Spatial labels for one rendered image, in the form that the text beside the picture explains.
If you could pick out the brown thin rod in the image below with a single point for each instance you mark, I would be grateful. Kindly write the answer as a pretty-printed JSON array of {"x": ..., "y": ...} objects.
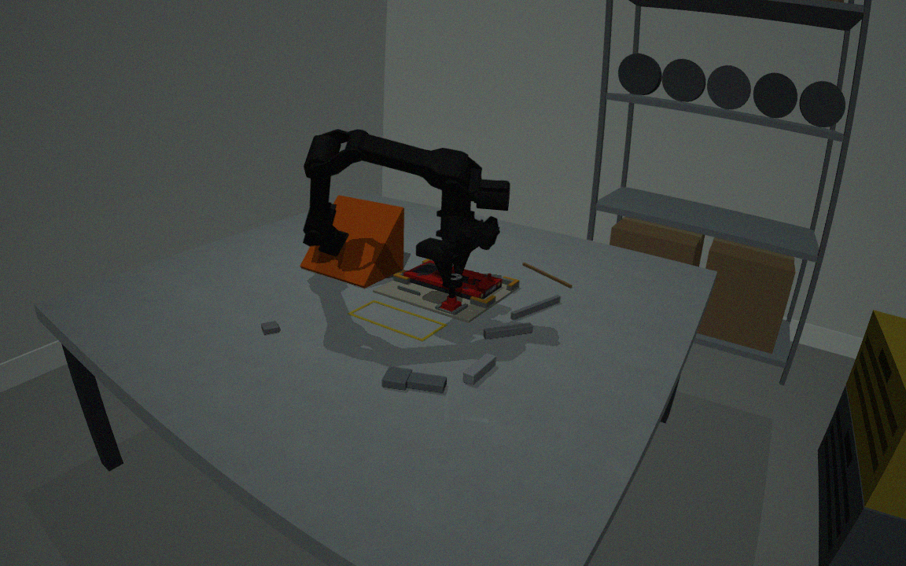
[{"x": 547, "y": 275}]

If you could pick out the black and grey wheel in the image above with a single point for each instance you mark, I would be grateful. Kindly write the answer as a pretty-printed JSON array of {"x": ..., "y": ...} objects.
[{"x": 455, "y": 282}]

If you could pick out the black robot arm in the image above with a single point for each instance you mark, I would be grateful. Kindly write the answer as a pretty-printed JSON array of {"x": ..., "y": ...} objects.
[{"x": 449, "y": 170}]

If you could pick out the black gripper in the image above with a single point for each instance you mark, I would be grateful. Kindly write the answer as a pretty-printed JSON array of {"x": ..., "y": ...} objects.
[{"x": 447, "y": 252}]

